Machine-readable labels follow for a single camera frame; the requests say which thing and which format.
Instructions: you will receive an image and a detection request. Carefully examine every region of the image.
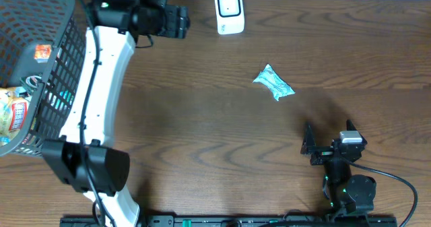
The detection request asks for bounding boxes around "dark green round-logo packet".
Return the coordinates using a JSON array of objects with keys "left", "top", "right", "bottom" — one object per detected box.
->
[{"left": 20, "top": 74, "right": 42, "bottom": 94}]

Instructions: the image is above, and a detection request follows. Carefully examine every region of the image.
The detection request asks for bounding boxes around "mint green snack packet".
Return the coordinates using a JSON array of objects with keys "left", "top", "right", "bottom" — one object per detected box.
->
[{"left": 253, "top": 64, "right": 295, "bottom": 101}]

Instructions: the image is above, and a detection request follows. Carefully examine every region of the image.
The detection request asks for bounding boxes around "white barcode scanner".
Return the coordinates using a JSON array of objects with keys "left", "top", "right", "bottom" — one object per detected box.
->
[{"left": 214, "top": 0, "right": 245, "bottom": 35}]

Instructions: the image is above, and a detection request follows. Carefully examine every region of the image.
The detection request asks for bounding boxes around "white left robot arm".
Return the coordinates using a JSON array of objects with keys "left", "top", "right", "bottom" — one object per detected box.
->
[{"left": 42, "top": 0, "right": 190, "bottom": 226}]

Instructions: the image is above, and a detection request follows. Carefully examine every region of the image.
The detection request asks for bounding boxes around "orange tissue pack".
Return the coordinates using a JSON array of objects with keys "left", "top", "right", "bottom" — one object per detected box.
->
[{"left": 34, "top": 44, "right": 52, "bottom": 63}]

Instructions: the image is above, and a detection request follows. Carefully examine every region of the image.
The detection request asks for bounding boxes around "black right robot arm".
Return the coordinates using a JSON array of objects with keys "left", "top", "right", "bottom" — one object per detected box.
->
[{"left": 300, "top": 120, "right": 376, "bottom": 218}]

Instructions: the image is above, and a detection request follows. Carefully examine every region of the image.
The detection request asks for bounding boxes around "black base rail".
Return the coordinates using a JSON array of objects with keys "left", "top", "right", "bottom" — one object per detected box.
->
[{"left": 60, "top": 214, "right": 398, "bottom": 227}]

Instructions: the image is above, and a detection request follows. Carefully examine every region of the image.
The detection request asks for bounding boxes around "teal tissue pack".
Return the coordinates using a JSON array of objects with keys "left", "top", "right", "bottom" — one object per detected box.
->
[{"left": 48, "top": 90, "right": 74, "bottom": 110}]

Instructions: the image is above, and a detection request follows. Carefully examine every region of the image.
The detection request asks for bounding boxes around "yellow snack bag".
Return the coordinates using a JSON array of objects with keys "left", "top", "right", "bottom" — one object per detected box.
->
[{"left": 1, "top": 86, "right": 32, "bottom": 146}]

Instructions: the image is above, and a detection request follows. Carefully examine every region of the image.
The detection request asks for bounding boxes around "grey plastic shopping basket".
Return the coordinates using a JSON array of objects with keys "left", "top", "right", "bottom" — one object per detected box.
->
[{"left": 1, "top": 0, "right": 86, "bottom": 157}]

